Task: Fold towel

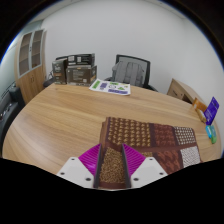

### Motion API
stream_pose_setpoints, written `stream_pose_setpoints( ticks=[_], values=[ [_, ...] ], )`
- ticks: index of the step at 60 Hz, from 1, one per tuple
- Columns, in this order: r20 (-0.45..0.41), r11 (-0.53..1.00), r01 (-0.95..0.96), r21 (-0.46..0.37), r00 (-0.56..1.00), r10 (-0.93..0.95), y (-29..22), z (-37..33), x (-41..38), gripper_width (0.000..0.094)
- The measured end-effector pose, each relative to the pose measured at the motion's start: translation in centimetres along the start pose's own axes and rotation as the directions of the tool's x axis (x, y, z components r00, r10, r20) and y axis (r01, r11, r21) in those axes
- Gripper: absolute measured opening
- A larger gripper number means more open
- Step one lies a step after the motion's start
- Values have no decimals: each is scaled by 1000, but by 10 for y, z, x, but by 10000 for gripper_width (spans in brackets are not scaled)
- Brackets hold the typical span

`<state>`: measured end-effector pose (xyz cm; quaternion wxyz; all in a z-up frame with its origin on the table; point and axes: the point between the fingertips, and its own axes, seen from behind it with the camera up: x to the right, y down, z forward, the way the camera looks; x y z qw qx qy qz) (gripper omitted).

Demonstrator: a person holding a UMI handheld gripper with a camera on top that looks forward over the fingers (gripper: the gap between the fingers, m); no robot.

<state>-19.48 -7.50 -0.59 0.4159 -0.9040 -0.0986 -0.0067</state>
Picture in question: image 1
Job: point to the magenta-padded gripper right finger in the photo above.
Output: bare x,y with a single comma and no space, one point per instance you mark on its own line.
135,160

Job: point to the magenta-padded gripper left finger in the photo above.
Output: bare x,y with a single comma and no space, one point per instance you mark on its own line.
87,160

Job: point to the brown patterned towel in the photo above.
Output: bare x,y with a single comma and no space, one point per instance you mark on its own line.
133,131

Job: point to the white printed paper sheet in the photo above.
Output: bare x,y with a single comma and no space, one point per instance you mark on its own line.
110,87

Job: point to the blue packet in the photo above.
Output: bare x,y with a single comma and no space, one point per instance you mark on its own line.
209,131

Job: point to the small tan box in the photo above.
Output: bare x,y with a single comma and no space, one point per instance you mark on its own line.
201,116

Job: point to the low wooden side cabinet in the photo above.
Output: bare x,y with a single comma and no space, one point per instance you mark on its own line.
180,90

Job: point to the orange cardboard box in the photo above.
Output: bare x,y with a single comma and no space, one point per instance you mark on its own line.
199,105

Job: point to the grey backpack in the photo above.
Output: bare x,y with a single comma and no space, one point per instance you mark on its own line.
128,73

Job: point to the purple standing package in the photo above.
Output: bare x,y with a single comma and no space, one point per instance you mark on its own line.
212,110

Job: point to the small brown cardboard box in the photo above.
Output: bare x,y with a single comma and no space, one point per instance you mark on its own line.
59,71

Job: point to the black sofa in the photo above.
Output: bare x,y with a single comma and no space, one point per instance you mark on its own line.
8,110

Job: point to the wooden cabinet with glass doors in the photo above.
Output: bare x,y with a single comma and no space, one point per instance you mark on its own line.
31,80

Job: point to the flat black printed box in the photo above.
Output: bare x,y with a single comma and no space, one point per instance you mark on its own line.
81,60

